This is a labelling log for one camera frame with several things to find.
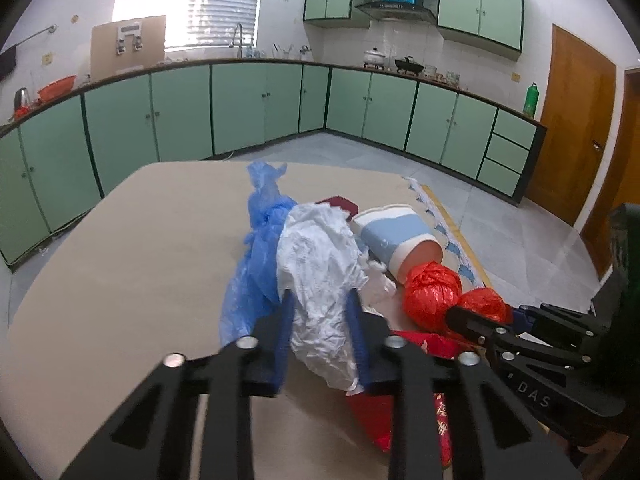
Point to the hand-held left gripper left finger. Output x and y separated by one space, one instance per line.
285 340

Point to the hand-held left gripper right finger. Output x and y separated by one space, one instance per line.
357 340

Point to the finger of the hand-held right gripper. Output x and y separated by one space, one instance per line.
522 317
470 321

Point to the red plastic bag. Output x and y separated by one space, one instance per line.
432 292

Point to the white plastic bag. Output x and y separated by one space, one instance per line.
320 270

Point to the red gold printed packet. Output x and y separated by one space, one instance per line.
372 420

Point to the blue plastic bag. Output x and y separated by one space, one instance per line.
255 260

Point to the blue white paper cup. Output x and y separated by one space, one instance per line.
395 240

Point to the maroon packet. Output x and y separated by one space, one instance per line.
342 205

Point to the patterned grey cloth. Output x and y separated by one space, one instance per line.
450 240

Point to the black glass cabinet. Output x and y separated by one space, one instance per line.
625 230

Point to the wooden table with beige cloth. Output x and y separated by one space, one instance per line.
125 260

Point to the narrow wooden door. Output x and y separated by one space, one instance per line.
625 160

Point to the green bottle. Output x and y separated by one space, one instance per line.
531 102

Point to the green base cabinets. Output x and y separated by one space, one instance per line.
180 110

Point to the black wok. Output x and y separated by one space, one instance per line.
409 65

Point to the white cooking pot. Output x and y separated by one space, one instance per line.
374 57

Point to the metal faucet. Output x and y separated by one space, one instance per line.
239 35

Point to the range hood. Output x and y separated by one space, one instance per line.
395 9

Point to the cardboard box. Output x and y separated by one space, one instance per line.
102 55

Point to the orange basin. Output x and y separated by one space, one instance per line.
57 87

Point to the white window blinds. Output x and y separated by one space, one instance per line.
200 5

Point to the electric kettle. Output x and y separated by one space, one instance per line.
21 102

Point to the dark cloth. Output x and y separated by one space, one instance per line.
7 62

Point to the green wall cabinets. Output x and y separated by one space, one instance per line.
465 5

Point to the metal towel rail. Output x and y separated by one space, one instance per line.
35 35

